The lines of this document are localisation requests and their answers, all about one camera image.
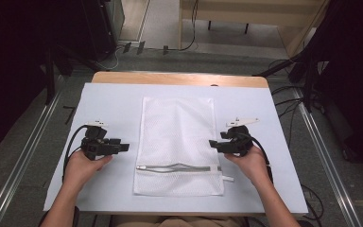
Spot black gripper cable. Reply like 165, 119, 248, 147
237, 132, 274, 184
61, 124, 90, 183

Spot metal floor rail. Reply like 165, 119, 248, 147
292, 87, 363, 227
0, 91, 64, 227

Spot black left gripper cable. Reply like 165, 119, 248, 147
61, 124, 90, 183

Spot person's lap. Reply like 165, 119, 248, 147
109, 215, 248, 227

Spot black metal stand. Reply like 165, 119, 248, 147
43, 44, 102, 106

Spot white table cover sheet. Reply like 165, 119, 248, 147
43, 82, 309, 216

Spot black hanging cable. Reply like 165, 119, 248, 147
179, 0, 200, 52

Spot black floor cables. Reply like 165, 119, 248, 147
268, 58, 305, 149

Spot black floor tape strip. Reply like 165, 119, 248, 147
62, 105, 78, 126

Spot black curtain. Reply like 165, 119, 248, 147
0, 0, 88, 157
296, 0, 363, 173

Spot person's right hand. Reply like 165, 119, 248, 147
224, 145, 274, 187

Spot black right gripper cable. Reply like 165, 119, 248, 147
237, 132, 274, 184

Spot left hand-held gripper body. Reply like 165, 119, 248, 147
80, 120, 122, 161

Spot white mesh laundry bag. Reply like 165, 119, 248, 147
132, 96, 235, 198

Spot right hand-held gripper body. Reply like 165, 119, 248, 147
225, 117, 261, 157

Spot black floor cable loop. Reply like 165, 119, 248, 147
300, 183, 325, 222

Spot black equipment cabinet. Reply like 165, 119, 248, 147
80, 0, 126, 62

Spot person's left hand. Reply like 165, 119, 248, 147
62, 148, 114, 192

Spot light wooden bench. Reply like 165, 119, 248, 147
178, 0, 330, 59

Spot white floor cable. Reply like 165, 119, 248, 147
95, 44, 123, 72

